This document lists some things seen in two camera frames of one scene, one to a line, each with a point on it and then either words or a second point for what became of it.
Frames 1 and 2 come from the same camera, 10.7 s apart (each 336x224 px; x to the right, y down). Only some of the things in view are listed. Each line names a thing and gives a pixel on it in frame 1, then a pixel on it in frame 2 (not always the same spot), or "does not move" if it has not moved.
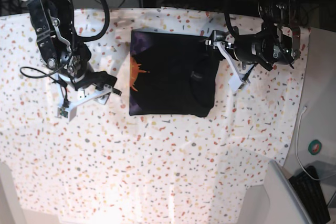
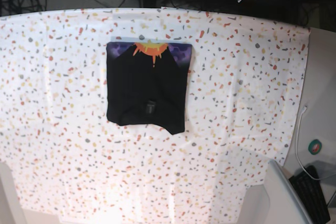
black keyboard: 308,191 does not move
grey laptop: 285,206 does not move
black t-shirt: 172,74 → 146,84
